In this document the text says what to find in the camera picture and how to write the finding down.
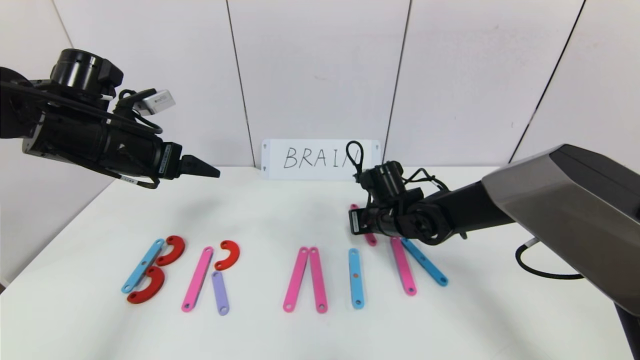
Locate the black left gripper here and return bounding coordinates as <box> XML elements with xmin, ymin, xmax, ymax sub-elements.
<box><xmin>102</xmin><ymin>121</ymin><xmax>221</xmax><ymax>184</ymax></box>

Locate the small red curved piece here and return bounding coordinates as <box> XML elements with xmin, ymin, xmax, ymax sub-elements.
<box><xmin>214</xmin><ymin>240</ymin><xmax>241</xmax><ymax>272</ymax></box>

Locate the pink bar with holes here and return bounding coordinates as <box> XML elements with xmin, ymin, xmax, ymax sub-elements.
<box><xmin>308</xmin><ymin>247</ymin><xmax>329</xmax><ymax>314</ymax></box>
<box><xmin>181</xmin><ymin>246</ymin><xmax>215</xmax><ymax>313</ymax></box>
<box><xmin>350</xmin><ymin>203</ymin><xmax>378</xmax><ymax>247</ymax></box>
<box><xmin>282</xmin><ymin>246</ymin><xmax>309</xmax><ymax>314</ymax></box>
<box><xmin>390</xmin><ymin>236</ymin><xmax>418</xmax><ymax>297</ymax></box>

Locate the short purple bar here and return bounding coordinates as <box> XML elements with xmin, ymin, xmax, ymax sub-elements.
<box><xmin>211</xmin><ymin>270</ymin><xmax>231</xmax><ymax>316</ymax></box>

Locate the blue bar with holes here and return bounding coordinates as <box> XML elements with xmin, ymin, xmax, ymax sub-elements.
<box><xmin>401</xmin><ymin>238</ymin><xmax>449</xmax><ymax>287</ymax></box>
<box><xmin>348</xmin><ymin>248</ymin><xmax>365</xmax><ymax>310</ymax></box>
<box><xmin>121</xmin><ymin>238</ymin><xmax>166</xmax><ymax>294</ymax></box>

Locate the white BRAIN sign card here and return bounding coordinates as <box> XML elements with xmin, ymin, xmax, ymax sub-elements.
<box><xmin>261</xmin><ymin>139</ymin><xmax>382</xmax><ymax>181</ymax></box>

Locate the large red curved piece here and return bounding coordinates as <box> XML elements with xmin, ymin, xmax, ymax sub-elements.
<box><xmin>155</xmin><ymin>235</ymin><xmax>186</xmax><ymax>267</ymax></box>
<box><xmin>126</xmin><ymin>266</ymin><xmax>166</xmax><ymax>305</ymax></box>

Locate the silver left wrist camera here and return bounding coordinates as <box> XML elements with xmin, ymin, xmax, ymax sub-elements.
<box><xmin>132</xmin><ymin>89</ymin><xmax>177</xmax><ymax>117</ymax></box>

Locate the looped black right camera cable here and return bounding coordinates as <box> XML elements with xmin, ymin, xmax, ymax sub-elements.
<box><xmin>345</xmin><ymin>140</ymin><xmax>365</xmax><ymax>177</ymax></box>

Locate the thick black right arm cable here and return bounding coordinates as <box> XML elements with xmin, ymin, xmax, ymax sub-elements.
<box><xmin>515</xmin><ymin>238</ymin><xmax>585</xmax><ymax>280</ymax></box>

